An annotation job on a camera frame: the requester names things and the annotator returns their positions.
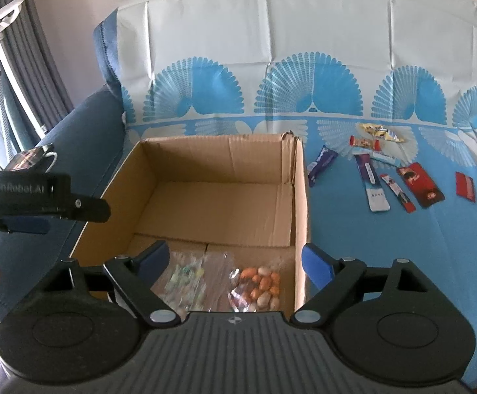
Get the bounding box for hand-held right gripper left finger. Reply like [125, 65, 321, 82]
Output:
[37, 240, 182, 329]

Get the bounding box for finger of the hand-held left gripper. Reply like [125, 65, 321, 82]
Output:
[54, 195, 112, 223]
[0, 217, 51, 235]

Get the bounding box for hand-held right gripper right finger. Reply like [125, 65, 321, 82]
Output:
[290, 243, 432, 327]

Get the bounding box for brown cardboard box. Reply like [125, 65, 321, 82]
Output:
[72, 130, 314, 317]

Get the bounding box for yellow snack packet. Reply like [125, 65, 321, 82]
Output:
[355, 122, 410, 144]

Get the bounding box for clear bag of colourful candies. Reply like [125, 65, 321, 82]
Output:
[156, 252, 208, 313]

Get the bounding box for clear bag of orange candies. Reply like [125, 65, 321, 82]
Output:
[227, 266, 283, 313]

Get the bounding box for dark blue sofa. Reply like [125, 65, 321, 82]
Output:
[0, 18, 149, 327]

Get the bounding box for long purple white snack packet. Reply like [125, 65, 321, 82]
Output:
[353, 152, 389, 213]

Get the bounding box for purple snack wrapper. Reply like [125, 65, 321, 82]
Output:
[306, 145, 340, 188]

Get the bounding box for thin red snack stick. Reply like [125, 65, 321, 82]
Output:
[380, 173, 416, 214]

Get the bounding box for white blue snack bar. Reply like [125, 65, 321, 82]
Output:
[369, 150, 398, 165]

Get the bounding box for small red white snack bar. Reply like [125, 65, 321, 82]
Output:
[348, 136, 384, 151]

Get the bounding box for large red snack packet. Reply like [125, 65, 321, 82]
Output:
[396, 162, 445, 210]

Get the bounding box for grey curtain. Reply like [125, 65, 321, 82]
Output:
[0, 0, 76, 159]

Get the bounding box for small red snack packet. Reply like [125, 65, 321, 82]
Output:
[454, 171, 477, 204]

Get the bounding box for white plastic stand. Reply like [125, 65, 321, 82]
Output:
[0, 0, 47, 134]

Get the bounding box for blue white printed cloth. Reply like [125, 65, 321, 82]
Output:
[114, 0, 477, 392]

